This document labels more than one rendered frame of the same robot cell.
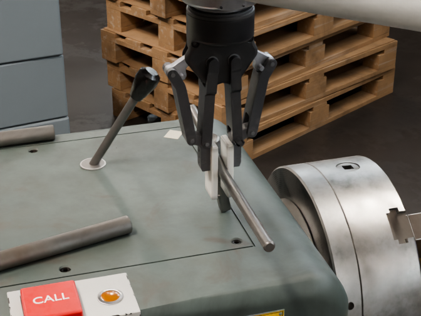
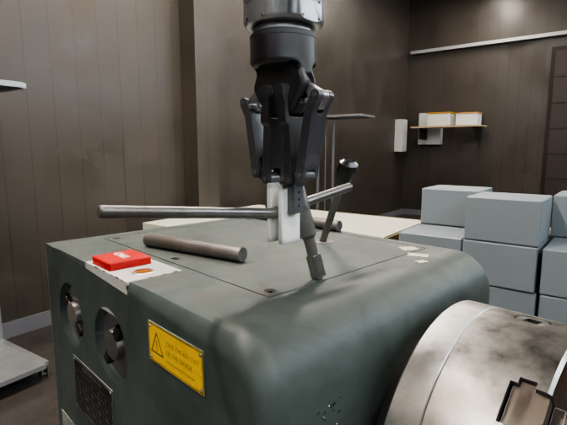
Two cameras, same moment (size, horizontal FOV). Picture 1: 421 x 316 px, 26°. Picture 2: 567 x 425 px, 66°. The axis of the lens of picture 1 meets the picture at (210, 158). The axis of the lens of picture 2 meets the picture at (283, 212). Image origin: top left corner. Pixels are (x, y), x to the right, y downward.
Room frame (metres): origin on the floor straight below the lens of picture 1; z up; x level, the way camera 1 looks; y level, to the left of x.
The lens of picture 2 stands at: (0.72, -0.46, 1.41)
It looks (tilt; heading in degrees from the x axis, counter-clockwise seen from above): 8 degrees down; 62
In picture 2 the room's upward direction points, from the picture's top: straight up
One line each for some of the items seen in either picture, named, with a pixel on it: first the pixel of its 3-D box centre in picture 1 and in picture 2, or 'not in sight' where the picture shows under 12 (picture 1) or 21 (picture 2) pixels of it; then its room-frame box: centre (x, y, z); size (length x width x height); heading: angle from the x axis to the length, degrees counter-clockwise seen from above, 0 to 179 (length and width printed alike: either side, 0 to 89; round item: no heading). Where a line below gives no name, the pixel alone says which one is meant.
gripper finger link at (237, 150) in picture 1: (241, 144); (300, 191); (0.97, -0.04, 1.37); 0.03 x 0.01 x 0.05; 106
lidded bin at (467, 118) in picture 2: not in sight; (468, 119); (7.77, 5.37, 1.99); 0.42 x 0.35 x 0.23; 116
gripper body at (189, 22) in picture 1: (220, 42); (283, 75); (0.96, -0.01, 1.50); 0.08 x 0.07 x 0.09; 106
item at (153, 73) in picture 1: (145, 84); (345, 172); (1.12, 0.09, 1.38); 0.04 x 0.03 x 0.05; 106
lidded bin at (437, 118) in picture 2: not in sight; (440, 119); (7.54, 5.83, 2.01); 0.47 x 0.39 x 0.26; 116
